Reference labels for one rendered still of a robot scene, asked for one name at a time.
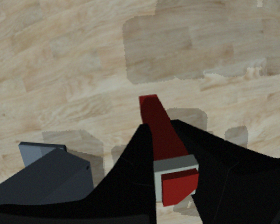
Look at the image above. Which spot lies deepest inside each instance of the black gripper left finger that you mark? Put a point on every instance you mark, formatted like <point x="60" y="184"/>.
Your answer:
<point x="125" y="196"/>

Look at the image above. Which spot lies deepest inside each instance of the dark grey sloped panel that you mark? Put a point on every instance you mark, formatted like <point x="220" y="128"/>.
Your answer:
<point x="51" y="175"/>

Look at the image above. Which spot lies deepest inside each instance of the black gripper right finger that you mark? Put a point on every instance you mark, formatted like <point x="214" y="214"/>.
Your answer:
<point x="235" y="185"/>

